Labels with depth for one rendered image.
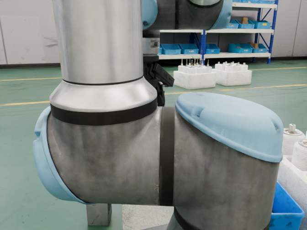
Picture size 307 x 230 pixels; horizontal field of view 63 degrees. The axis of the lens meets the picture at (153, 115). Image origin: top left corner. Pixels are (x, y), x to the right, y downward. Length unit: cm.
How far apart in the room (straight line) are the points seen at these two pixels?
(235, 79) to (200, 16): 295
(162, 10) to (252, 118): 34
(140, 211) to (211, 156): 54
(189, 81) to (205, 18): 254
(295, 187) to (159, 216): 45
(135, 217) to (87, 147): 55
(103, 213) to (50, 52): 511
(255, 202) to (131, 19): 21
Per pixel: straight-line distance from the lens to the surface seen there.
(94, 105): 23
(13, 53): 590
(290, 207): 94
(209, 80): 321
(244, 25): 628
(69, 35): 25
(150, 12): 51
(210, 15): 53
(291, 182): 97
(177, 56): 546
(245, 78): 355
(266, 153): 26
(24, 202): 112
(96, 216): 90
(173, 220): 35
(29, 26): 584
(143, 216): 77
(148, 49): 63
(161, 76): 69
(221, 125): 24
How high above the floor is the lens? 60
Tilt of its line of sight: 17 degrees down
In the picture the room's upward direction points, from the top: straight up
